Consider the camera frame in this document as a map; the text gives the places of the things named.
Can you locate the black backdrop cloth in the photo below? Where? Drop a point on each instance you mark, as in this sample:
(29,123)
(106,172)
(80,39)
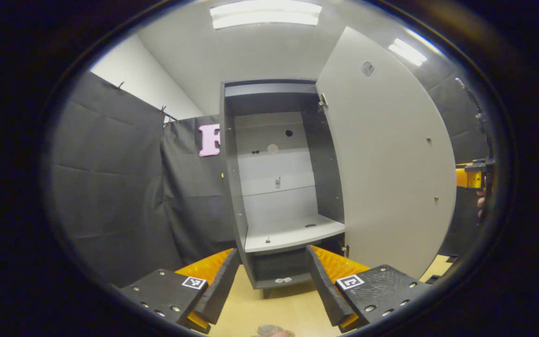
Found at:
(461,126)
(120,187)

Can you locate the light grey cabinet door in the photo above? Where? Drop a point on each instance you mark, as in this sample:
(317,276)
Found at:
(391,164)

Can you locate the metal door hinge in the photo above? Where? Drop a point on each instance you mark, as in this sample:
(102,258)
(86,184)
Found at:
(345,250)
(323,104)

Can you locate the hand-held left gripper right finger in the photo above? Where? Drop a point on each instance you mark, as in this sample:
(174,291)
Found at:
(324,285)

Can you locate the clear plastic bottle cherry label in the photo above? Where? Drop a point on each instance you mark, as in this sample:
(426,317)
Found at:
(267,330)

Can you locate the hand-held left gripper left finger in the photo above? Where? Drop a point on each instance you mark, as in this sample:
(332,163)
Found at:
(222,281)

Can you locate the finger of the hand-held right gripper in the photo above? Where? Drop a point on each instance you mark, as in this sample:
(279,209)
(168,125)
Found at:
(468,178)

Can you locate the long ceiling light panel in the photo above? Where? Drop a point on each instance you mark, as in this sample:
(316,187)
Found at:
(407,51)
(265,14)

